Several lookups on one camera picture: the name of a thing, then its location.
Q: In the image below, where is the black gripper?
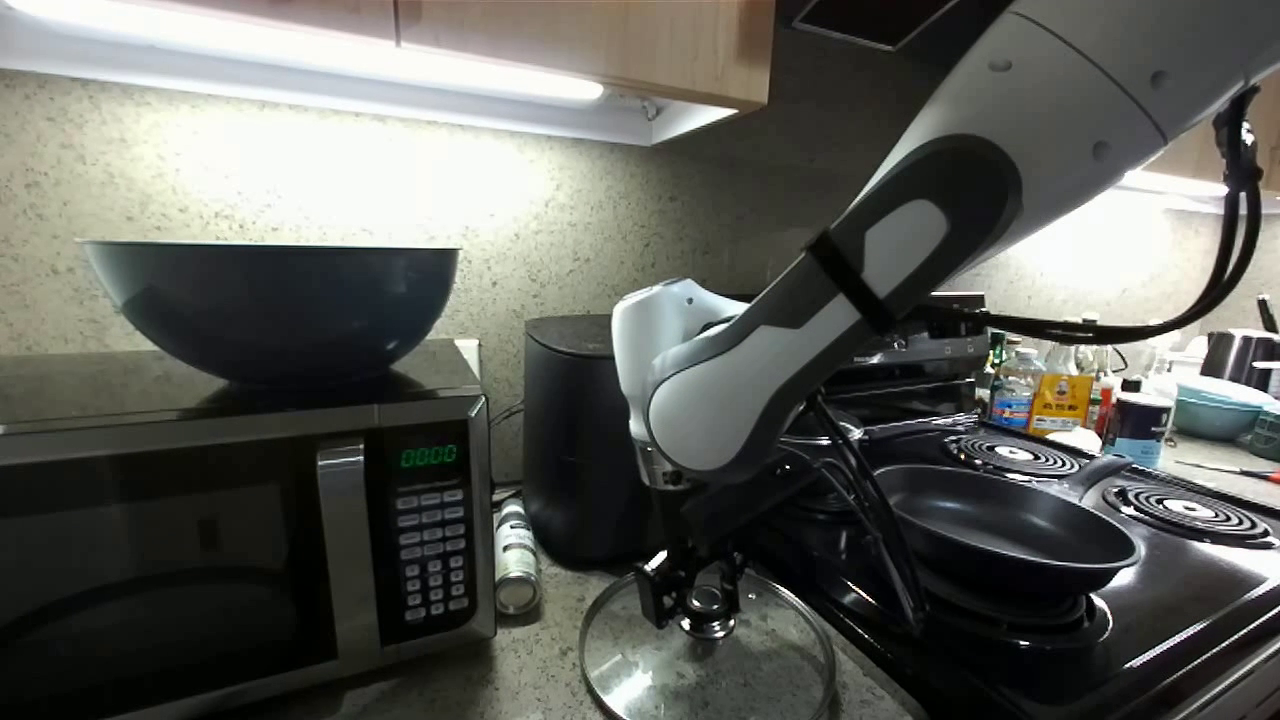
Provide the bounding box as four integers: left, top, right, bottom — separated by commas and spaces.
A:
632, 476, 756, 631

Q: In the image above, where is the round glass lid with knob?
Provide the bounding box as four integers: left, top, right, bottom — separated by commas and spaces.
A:
575, 564, 845, 720

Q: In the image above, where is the black frying pan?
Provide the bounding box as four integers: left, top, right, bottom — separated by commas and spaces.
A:
873, 455, 1148, 602

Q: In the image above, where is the coil stove burner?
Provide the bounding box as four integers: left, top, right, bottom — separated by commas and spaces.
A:
1101, 476, 1278, 549
940, 429, 1092, 478

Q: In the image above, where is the black electric stove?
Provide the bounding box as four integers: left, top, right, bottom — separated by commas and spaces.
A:
735, 291, 1280, 720

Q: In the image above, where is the small silver white canister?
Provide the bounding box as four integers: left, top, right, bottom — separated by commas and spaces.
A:
487, 482, 544, 623

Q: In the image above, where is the black cylindrical appliance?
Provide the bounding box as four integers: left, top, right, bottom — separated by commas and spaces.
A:
521, 313, 657, 572

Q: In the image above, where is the clear bottle with blue label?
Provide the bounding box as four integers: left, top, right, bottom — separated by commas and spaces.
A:
984, 333, 1045, 433

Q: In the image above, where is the yellow label bottle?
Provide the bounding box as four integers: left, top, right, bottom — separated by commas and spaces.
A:
1033, 347, 1098, 438

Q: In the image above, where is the stainless steel microwave oven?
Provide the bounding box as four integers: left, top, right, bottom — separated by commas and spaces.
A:
0, 336, 499, 720

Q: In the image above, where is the large dark bowl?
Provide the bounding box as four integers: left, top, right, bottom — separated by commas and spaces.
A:
81, 234, 464, 390

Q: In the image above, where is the teal bowl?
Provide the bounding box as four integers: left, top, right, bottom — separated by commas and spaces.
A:
1173, 374, 1273, 446

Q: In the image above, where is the dark range hood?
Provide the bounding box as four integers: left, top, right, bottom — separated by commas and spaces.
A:
778, 0, 1017, 54

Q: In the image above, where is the black countertop appliance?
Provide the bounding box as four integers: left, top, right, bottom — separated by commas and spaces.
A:
1198, 323, 1280, 390

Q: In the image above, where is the under-cabinet light strip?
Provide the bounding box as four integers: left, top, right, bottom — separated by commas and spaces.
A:
0, 0, 613, 112
1117, 162, 1265, 216

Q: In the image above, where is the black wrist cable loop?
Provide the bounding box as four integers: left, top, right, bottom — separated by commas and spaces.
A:
795, 397, 935, 631

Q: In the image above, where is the black strap on arm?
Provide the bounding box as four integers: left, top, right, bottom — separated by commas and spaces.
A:
804, 227, 906, 336

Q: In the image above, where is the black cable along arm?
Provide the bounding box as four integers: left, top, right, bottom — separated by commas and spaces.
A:
933, 82, 1273, 347

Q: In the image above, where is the wooden wall cabinet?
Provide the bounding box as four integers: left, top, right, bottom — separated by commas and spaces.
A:
174, 0, 781, 112

